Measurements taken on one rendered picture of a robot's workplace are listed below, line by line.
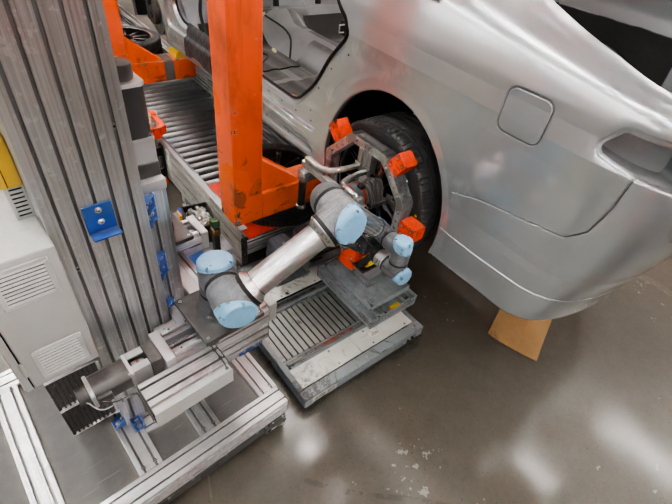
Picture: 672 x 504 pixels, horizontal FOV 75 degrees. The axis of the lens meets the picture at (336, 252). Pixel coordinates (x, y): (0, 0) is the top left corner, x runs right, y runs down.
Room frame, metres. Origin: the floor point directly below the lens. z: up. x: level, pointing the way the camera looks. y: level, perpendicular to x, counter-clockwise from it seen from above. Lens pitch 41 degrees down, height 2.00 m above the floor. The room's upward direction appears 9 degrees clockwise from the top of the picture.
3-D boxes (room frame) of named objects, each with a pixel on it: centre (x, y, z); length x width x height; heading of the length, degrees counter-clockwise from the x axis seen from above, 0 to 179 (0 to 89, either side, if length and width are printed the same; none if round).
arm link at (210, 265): (0.96, 0.37, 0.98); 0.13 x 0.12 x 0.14; 36
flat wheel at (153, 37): (4.39, 2.36, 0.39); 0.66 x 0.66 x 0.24
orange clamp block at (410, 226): (1.53, -0.31, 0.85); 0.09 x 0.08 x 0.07; 44
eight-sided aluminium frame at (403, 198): (1.75, -0.09, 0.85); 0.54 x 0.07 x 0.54; 44
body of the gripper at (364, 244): (1.37, -0.13, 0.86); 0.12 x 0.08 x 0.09; 44
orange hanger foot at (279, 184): (2.10, 0.29, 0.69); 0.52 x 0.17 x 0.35; 134
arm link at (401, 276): (1.25, -0.24, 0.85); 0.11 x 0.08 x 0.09; 44
